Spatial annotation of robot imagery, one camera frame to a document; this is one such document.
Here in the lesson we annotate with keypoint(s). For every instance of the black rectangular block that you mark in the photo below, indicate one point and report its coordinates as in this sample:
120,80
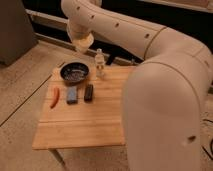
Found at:
88,95

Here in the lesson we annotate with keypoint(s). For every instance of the wooden folding table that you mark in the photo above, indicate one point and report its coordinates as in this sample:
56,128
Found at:
84,124

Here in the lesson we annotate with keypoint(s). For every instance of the grey cabinet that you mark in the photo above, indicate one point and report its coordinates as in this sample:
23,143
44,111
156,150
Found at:
17,36

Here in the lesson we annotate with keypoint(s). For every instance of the white ceramic cup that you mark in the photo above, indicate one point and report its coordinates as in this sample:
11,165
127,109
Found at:
82,45

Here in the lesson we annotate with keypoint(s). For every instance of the dark ceramic bowl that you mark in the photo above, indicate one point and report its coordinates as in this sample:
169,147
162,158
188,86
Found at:
74,72

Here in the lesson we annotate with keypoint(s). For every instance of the clear plastic bottle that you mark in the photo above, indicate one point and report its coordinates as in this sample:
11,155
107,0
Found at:
99,63

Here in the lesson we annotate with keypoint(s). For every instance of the blue sponge block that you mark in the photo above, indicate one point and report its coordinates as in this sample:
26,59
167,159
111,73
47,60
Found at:
72,95

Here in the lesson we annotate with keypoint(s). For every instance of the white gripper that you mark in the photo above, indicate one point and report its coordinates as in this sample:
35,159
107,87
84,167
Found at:
76,31

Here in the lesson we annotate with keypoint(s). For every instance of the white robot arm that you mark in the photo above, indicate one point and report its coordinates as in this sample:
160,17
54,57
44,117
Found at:
163,98

